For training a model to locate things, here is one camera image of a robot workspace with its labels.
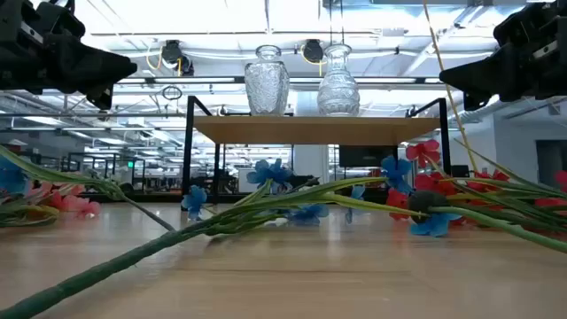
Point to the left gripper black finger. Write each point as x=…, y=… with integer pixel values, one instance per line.
x=80, y=59
x=106, y=80

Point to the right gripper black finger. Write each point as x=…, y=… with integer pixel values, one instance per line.
x=491, y=64
x=483, y=84

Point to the red artificial flower bunch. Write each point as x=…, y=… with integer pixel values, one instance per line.
x=423, y=153

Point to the pink artificial flower bunch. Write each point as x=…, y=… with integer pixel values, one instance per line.
x=80, y=204

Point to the clear angular cut-glass vase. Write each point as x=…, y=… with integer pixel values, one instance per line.
x=266, y=88

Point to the blue artificial flower bunch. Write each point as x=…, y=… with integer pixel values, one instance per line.
x=133, y=254

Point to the black Trossen robot arm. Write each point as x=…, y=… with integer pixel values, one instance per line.
x=305, y=181

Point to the wooden shelf with black legs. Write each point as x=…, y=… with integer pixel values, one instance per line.
x=310, y=130

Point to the small black monitor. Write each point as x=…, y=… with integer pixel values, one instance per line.
x=460, y=171

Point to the large black monitor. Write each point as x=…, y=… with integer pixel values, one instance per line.
x=363, y=156

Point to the clear round-bellied glass vase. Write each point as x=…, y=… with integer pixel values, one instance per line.
x=338, y=93

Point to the white board panel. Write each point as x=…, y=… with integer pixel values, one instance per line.
x=243, y=186

